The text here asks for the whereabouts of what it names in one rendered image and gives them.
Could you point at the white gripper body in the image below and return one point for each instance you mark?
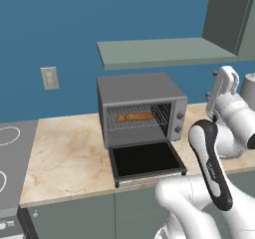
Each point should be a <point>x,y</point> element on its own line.
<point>219,87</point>

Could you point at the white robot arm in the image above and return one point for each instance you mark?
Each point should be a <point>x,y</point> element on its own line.
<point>186,199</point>

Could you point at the grey toaster oven knob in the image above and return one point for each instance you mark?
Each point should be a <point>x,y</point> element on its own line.
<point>180,116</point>
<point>178,129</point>

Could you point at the grey toaster oven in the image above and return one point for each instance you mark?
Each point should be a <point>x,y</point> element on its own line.
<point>139,90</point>

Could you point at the brown baguette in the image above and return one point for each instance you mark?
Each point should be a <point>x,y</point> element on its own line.
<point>135,117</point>

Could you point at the black toaster oven door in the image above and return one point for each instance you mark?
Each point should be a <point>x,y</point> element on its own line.
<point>146,158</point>

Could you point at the grey-green cupboard door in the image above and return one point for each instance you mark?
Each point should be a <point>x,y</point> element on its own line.
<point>73,218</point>

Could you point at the grey round pot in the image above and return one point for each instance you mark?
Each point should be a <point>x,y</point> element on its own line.
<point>249,90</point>

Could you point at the grey-green drawer front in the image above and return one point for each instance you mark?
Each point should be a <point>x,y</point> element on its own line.
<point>134,201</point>

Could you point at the grey hob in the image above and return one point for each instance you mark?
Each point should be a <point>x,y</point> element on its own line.
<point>16,160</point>

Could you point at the round cupboard knob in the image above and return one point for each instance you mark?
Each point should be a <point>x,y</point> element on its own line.
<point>35,213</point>

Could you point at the grey-green wall shelf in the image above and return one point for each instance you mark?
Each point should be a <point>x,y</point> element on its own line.
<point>159,52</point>

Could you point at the grey-green wall cabinet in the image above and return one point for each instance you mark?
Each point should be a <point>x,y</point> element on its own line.
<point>229,14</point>

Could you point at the beige wall socket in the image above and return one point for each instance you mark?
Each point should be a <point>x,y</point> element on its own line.
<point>50,78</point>

